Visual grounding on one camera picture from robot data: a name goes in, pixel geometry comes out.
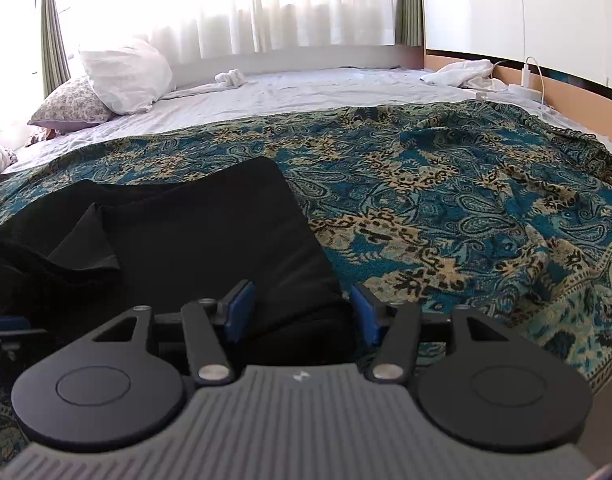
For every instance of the grey bed headboard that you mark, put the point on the grey bed headboard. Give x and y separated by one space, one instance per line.
311 57

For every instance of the floral pillow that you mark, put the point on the floral pillow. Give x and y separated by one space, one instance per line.
73 107

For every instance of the green curtain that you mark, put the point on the green curtain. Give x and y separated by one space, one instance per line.
410 5
53 35

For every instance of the white pillow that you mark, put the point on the white pillow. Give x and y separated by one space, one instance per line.
125 77

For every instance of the crumpled white cloth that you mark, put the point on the crumpled white cloth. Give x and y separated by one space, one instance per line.
461 74

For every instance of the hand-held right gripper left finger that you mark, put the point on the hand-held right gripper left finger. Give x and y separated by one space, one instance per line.
239 312

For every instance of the white bed sheet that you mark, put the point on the white bed sheet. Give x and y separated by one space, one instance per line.
306 95

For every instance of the small rolled white cloth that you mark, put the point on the small rolled white cloth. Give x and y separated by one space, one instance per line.
230 77

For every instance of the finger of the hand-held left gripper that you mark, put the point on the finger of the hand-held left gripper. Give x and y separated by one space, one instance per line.
8 323

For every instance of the black pants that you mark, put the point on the black pants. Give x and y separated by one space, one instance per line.
195 240

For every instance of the sheer white curtain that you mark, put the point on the sheer white curtain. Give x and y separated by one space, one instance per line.
225 5

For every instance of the blue paisley blanket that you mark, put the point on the blue paisley blanket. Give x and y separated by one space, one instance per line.
436 200

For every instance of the wooden side board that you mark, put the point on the wooden side board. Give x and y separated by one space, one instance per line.
571 77

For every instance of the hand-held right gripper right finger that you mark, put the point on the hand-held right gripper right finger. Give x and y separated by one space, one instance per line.
363 316

